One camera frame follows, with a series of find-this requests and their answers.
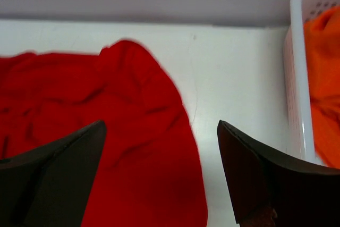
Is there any orange t shirt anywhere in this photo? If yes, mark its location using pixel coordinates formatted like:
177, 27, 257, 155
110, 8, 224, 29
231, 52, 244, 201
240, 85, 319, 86
304, 6, 339, 169

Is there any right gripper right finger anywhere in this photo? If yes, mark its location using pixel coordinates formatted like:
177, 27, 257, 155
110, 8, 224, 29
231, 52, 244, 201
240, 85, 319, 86
217, 121, 339, 226

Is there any white plastic basket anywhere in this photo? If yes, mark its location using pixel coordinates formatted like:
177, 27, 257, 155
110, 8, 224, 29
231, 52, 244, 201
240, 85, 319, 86
283, 0, 339, 165

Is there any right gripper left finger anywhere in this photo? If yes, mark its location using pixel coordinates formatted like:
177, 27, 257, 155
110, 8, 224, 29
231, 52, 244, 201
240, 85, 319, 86
1, 121, 107, 226

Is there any red t shirt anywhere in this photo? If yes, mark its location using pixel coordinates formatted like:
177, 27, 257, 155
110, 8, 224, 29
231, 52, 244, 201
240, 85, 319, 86
1, 40, 208, 226

